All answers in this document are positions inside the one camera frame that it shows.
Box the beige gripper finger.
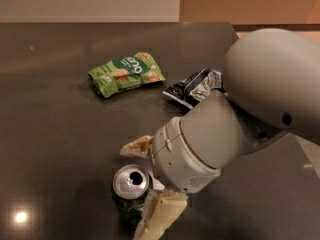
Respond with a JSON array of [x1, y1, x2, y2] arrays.
[[120, 135, 154, 158], [133, 188, 188, 240]]

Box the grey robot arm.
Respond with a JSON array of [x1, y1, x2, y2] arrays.
[[121, 29, 320, 240]]

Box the green soda can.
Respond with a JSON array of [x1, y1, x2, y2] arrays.
[[111, 164, 153, 227]]

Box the crumpled blue snack bag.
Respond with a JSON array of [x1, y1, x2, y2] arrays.
[[163, 68, 226, 109]]

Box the green snack bag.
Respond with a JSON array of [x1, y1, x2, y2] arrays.
[[88, 52, 165, 98]]

